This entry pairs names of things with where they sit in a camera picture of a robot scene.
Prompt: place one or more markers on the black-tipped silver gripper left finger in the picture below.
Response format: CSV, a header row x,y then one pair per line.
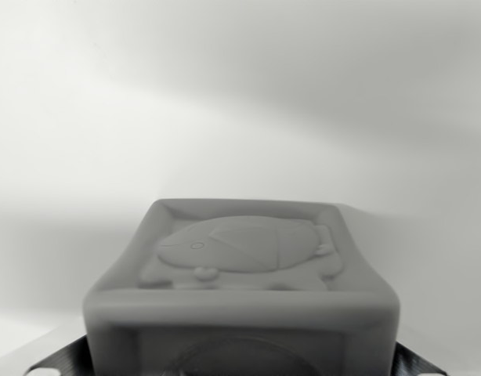
x,y
64,358

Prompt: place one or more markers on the black-tipped silver gripper right finger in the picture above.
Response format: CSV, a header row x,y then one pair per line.
x,y
416,358

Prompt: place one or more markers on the gray embossed rubber cube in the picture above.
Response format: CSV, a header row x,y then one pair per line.
x,y
240,313

